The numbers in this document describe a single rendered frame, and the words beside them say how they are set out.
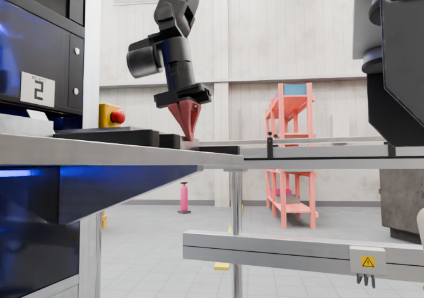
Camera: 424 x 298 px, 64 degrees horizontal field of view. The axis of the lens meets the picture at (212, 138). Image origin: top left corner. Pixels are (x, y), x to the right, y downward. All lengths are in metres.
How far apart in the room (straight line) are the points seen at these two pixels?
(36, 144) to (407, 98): 0.29
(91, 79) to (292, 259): 1.05
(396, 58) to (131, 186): 0.55
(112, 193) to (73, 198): 0.10
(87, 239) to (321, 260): 0.93
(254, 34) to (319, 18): 1.42
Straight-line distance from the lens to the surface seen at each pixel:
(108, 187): 0.76
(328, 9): 8.21
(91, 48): 0.97
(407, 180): 4.25
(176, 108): 0.65
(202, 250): 1.61
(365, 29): 0.48
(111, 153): 0.32
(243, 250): 1.55
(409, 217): 4.29
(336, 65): 7.82
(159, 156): 0.40
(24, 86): 0.79
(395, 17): 0.35
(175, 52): 0.68
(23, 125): 0.44
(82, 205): 0.80
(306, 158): 1.43
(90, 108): 0.93
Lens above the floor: 0.86
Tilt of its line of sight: 4 degrees up
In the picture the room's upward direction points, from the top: straight up
